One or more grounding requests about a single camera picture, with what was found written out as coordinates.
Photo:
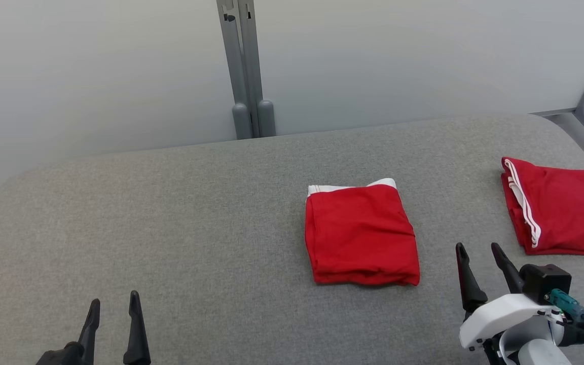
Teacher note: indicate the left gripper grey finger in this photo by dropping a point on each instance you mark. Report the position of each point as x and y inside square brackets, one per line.
[136, 334]
[90, 329]

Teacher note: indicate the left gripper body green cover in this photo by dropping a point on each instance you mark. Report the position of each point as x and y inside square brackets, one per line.
[61, 356]

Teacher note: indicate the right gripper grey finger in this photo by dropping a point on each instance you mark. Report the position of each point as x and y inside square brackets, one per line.
[469, 284]
[507, 268]

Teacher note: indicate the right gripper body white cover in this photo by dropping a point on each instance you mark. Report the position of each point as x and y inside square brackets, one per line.
[505, 314]

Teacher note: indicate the red shirt white stripes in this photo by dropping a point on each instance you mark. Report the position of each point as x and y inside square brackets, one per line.
[571, 208]

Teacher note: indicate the red shorts white panels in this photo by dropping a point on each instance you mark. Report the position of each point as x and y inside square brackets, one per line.
[360, 233]

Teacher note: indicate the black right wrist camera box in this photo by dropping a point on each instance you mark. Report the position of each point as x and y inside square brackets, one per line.
[545, 281]

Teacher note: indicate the teal right camera plug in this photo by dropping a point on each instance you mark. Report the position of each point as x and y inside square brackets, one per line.
[568, 304]

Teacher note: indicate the grey double partition post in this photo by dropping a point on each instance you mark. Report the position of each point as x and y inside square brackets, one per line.
[246, 61]

